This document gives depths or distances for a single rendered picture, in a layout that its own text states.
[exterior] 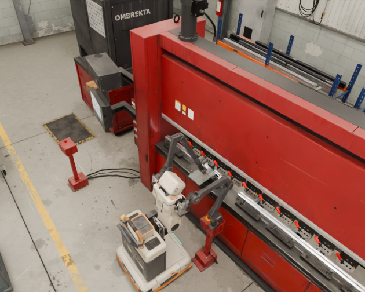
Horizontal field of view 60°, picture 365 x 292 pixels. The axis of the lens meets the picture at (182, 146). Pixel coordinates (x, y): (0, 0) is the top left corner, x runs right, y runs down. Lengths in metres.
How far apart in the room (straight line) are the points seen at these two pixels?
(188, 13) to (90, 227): 2.87
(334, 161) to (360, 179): 0.20
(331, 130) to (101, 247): 2.99
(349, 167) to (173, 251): 2.15
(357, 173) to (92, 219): 3.24
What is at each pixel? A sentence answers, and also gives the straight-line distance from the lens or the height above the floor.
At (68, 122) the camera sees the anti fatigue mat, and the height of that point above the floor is 0.01.
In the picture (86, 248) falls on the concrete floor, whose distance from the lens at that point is 4.24.
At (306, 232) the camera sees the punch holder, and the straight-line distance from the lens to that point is 3.10.
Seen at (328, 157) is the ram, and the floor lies 2.01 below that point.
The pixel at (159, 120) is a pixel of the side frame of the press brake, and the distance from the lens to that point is 3.88.
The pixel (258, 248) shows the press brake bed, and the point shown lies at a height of 0.61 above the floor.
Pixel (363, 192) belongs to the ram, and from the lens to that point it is 2.56.
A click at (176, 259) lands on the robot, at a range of 3.73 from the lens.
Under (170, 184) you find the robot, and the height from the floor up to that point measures 1.35.
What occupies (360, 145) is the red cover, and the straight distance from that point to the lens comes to 2.36.
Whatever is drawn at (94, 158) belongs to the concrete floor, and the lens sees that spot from 5.25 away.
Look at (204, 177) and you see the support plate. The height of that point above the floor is 1.00.
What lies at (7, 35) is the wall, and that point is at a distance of 9.41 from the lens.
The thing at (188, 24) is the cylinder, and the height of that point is 2.46.
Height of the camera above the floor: 3.56
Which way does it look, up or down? 42 degrees down
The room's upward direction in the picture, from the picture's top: 3 degrees clockwise
